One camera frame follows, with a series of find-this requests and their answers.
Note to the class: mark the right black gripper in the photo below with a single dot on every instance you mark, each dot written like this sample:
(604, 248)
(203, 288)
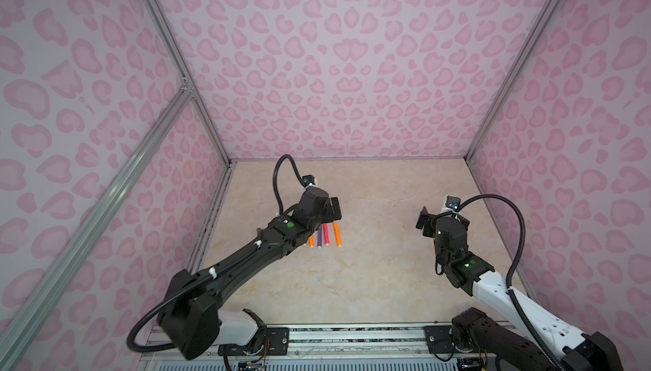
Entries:
(426, 218)

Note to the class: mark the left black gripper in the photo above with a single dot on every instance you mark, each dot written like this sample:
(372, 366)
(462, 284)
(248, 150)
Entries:
(330, 214)

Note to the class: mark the pink highlighter pen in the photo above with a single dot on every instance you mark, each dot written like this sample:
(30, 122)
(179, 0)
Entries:
(326, 235)

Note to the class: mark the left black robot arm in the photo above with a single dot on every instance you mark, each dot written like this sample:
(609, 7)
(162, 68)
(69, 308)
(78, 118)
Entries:
(194, 318)

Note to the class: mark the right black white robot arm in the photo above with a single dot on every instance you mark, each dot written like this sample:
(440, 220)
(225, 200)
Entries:
(536, 339)

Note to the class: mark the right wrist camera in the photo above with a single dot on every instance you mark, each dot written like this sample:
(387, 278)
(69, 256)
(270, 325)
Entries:
(451, 204)

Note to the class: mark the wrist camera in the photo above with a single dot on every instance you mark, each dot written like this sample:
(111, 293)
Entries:
(308, 181)
(451, 204)

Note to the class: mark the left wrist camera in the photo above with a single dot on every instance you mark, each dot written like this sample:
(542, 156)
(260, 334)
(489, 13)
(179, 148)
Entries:
(308, 181)

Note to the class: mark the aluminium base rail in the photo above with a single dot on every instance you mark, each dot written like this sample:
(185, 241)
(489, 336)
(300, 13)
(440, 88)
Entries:
(373, 346)

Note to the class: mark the diagonal aluminium frame bar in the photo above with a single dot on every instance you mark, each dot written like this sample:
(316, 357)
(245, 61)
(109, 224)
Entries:
(26, 325)

